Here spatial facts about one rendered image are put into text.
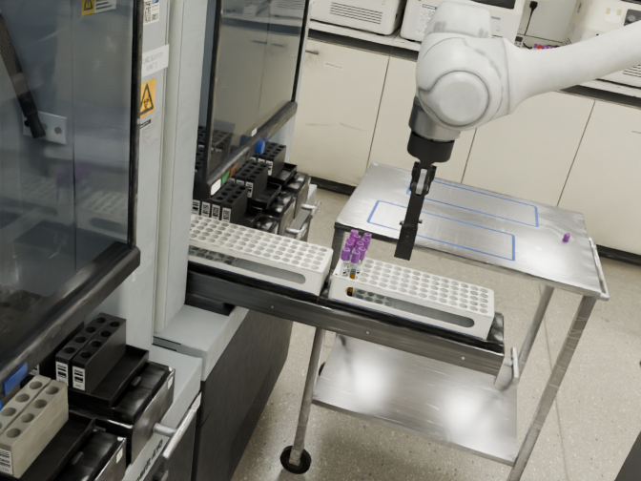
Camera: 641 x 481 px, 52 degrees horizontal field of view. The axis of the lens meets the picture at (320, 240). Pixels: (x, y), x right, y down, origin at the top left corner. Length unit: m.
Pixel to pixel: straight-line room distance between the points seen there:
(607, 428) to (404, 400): 0.93
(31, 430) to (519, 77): 0.74
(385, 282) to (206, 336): 0.34
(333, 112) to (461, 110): 2.71
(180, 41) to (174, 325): 0.52
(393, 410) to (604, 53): 1.16
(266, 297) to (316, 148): 2.45
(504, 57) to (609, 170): 2.73
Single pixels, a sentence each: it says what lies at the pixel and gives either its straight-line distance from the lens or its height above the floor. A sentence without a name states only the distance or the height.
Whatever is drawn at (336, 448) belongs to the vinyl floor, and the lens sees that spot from 2.09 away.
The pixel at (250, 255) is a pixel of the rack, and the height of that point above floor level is 0.86.
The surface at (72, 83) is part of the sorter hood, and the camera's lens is 0.73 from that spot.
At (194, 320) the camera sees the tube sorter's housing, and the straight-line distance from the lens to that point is 1.25.
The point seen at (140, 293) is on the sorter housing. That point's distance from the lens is 1.06.
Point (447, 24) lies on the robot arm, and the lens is 1.03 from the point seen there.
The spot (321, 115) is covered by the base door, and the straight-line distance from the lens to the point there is 3.56.
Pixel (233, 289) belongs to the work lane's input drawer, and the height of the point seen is 0.79.
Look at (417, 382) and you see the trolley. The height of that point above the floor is 0.28.
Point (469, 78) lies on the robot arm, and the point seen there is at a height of 1.30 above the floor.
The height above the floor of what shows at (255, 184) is 0.87.
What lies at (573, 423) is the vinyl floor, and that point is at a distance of 2.52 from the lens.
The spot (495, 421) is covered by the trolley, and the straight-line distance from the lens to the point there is 1.92.
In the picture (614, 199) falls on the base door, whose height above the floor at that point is 0.35.
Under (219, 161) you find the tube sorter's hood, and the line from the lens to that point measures 1.22.
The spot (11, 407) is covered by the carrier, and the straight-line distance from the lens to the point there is 0.87.
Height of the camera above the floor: 1.46
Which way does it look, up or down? 27 degrees down
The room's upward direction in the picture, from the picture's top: 10 degrees clockwise
